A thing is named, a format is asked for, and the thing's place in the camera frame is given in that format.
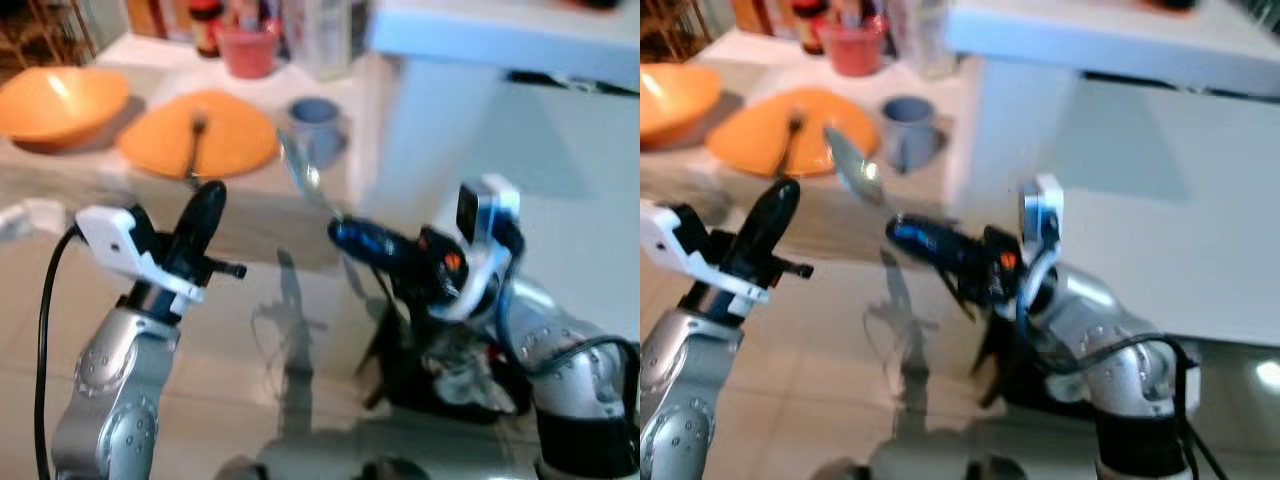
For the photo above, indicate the grey robot right leg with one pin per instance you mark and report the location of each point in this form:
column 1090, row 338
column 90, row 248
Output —
column 390, row 470
column 985, row 470

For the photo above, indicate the silver metal spoon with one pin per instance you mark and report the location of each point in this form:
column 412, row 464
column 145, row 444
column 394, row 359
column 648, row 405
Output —
column 850, row 165
column 300, row 170

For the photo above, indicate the white table with black legs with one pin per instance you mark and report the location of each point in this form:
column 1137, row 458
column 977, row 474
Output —
column 1100, row 35
column 500, row 35

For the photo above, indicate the orange plastic plate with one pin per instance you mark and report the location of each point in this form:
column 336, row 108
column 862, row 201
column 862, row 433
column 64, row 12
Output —
column 238, row 140
column 750, row 140

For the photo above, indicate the pile of crumpled clothes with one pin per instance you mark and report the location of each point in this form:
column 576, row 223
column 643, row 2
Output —
column 460, row 365

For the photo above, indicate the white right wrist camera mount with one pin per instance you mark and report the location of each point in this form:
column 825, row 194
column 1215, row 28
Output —
column 1045, row 195
column 500, row 200

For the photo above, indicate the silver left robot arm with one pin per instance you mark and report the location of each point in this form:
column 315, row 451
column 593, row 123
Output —
column 110, row 390
column 680, row 400

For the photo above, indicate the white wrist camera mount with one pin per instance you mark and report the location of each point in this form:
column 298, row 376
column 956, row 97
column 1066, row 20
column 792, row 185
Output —
column 665, row 240
column 1045, row 195
column 500, row 200
column 115, row 240

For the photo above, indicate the grey robot leg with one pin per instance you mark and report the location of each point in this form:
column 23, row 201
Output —
column 250, row 470
column 842, row 472
column 390, row 470
column 985, row 470

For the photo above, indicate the brass-coloured spoon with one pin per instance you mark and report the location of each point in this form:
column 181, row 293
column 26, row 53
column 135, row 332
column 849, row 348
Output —
column 197, row 140
column 792, row 140

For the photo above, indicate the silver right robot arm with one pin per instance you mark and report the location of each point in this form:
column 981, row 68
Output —
column 570, row 390
column 1120, row 380

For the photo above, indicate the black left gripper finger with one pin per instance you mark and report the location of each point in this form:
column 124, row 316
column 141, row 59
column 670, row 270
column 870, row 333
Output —
column 190, row 228
column 782, row 228
column 210, row 225
column 760, row 230

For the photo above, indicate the grey-blue mug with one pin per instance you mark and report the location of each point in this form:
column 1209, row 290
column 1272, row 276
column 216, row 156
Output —
column 908, row 125
column 315, row 125

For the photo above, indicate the clear glass jar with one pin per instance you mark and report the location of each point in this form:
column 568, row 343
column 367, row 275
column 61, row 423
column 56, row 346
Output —
column 920, row 40
column 320, row 40

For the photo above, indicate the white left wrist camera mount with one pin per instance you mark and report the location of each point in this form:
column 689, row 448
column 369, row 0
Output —
column 665, row 240
column 115, row 240

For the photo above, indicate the dark bottle with red cap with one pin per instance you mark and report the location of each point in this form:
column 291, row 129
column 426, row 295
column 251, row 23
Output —
column 205, row 35
column 808, row 30

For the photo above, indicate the orange plastic bowl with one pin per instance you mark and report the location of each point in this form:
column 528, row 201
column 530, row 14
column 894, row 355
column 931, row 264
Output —
column 675, row 100
column 60, row 105

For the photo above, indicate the grey robot left leg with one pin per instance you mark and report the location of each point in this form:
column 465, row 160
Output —
column 250, row 470
column 842, row 472

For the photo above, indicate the red plastic cup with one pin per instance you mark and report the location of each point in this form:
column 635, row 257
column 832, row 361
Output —
column 850, row 52
column 248, row 55

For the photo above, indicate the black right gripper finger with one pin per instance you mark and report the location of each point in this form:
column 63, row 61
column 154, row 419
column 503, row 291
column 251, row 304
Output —
column 935, row 240
column 955, row 273
column 375, row 240
column 395, row 272

